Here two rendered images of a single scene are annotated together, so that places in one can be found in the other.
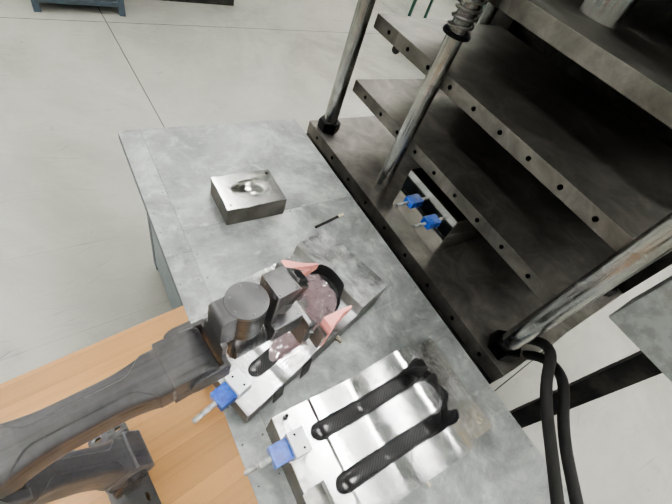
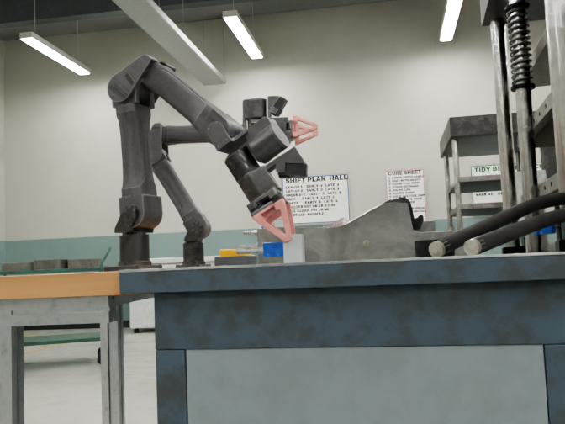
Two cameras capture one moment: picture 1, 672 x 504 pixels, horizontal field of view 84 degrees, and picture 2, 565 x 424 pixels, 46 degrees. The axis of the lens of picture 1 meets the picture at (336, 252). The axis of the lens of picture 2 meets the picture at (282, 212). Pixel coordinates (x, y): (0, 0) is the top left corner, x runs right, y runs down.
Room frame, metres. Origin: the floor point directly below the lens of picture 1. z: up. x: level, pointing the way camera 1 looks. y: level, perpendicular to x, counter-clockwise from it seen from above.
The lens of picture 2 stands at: (-0.66, -1.69, 0.80)
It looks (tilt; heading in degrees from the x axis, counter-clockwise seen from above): 5 degrees up; 61
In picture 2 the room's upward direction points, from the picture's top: 2 degrees counter-clockwise
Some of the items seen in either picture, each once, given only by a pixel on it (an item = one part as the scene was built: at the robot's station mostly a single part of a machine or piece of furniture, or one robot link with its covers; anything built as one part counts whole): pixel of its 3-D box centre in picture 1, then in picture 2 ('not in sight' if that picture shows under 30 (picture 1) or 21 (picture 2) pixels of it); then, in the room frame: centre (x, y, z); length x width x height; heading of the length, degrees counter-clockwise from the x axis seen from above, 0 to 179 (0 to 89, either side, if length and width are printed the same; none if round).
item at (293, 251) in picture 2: not in sight; (270, 250); (-0.07, -0.55, 0.83); 0.13 x 0.05 x 0.05; 144
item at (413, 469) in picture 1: (391, 423); (362, 234); (0.35, -0.28, 0.87); 0.50 x 0.26 x 0.14; 139
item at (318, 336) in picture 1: (324, 313); (302, 128); (0.33, -0.02, 1.20); 0.09 x 0.07 x 0.07; 147
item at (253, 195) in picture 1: (248, 196); not in sight; (0.86, 0.34, 0.84); 0.20 x 0.15 x 0.07; 139
